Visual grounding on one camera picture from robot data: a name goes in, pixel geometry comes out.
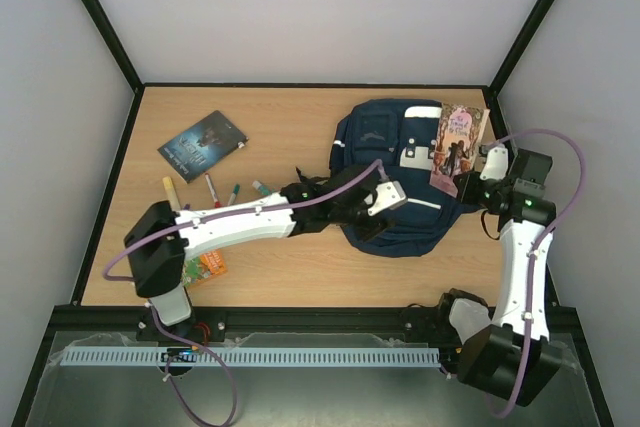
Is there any pink Taming of Shrew book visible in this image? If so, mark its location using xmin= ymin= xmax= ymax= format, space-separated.
xmin=430 ymin=104 xmax=489 ymax=197

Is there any navy blue student backpack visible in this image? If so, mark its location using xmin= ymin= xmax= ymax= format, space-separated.
xmin=292 ymin=98 xmax=494 ymax=259

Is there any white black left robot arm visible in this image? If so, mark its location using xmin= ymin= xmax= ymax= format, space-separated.
xmin=123 ymin=162 xmax=407 ymax=327

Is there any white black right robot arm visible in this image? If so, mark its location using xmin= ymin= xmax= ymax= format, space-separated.
xmin=436 ymin=144 xmax=562 ymax=406

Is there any green white glue stick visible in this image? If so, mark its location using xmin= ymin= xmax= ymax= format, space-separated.
xmin=252 ymin=180 xmax=272 ymax=196

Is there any green cap marker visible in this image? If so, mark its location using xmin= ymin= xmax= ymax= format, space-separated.
xmin=227 ymin=184 xmax=240 ymax=206

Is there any red cap marker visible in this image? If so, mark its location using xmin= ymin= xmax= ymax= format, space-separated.
xmin=204 ymin=173 xmax=222 ymax=208

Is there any orange green illustrated book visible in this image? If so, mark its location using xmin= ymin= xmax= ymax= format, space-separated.
xmin=182 ymin=250 xmax=227 ymax=288

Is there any dark blue paperback book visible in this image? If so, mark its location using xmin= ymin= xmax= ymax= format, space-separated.
xmin=157 ymin=110 xmax=248 ymax=183

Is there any yellow glue stick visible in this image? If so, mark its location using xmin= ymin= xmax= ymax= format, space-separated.
xmin=162 ymin=176 xmax=182 ymax=211

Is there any left controller circuit board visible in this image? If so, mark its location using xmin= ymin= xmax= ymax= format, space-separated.
xmin=159 ymin=346 xmax=207 ymax=363

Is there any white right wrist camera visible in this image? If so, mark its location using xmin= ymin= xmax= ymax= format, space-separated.
xmin=480 ymin=143 xmax=509 ymax=181

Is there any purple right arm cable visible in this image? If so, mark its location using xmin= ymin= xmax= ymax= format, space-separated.
xmin=479 ymin=129 xmax=586 ymax=419

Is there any light blue slotted cable duct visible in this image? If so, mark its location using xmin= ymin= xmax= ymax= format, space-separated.
xmin=59 ymin=346 xmax=441 ymax=369

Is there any black aluminium frame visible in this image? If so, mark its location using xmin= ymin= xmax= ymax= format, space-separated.
xmin=12 ymin=0 xmax=613 ymax=426

